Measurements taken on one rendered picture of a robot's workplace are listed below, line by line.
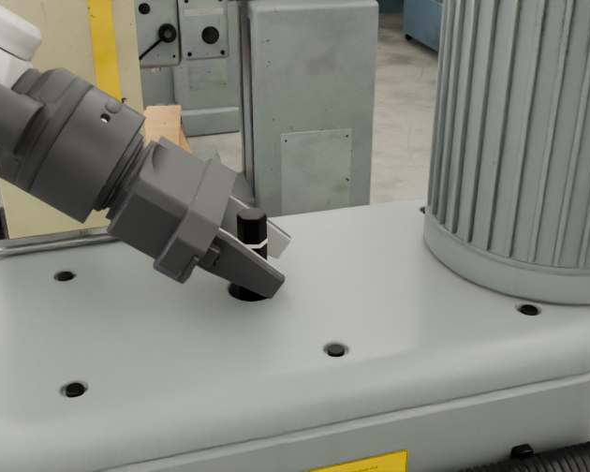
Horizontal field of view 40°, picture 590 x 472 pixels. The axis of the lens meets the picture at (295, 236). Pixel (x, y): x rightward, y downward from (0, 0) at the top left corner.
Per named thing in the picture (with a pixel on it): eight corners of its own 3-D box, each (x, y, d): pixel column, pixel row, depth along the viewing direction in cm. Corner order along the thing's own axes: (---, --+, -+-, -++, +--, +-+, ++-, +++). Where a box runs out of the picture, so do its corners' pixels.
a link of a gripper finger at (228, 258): (267, 300, 59) (193, 258, 57) (290, 269, 57) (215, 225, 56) (265, 312, 57) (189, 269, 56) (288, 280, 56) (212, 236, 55)
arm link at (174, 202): (192, 235, 67) (62, 160, 64) (252, 144, 62) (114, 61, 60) (160, 321, 55) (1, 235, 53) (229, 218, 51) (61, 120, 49)
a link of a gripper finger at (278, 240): (295, 235, 62) (226, 194, 60) (273, 265, 63) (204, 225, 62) (296, 226, 63) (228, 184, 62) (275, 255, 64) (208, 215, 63)
